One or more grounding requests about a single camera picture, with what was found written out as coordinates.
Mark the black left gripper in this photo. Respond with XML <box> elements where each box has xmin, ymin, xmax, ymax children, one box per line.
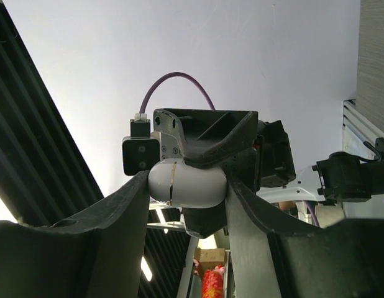
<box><xmin>153</xmin><ymin>109</ymin><xmax>296</xmax><ymax>238</ymax></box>

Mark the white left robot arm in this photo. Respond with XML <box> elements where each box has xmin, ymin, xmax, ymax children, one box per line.
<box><xmin>149</xmin><ymin>109</ymin><xmax>384</xmax><ymax>238</ymax></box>

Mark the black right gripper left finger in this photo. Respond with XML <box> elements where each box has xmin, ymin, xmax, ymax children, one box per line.
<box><xmin>0</xmin><ymin>171</ymin><xmax>150</xmax><ymax>297</ymax></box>

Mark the white earbud charging case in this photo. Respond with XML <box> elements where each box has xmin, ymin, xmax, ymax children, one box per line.
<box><xmin>148</xmin><ymin>158</ymin><xmax>227</xmax><ymax>209</ymax></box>

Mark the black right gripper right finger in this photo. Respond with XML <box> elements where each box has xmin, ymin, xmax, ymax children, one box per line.
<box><xmin>225</xmin><ymin>173</ymin><xmax>384</xmax><ymax>297</ymax></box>

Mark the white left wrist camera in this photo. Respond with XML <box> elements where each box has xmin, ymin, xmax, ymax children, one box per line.
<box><xmin>122</xmin><ymin>113</ymin><xmax>183</xmax><ymax>177</ymax></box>

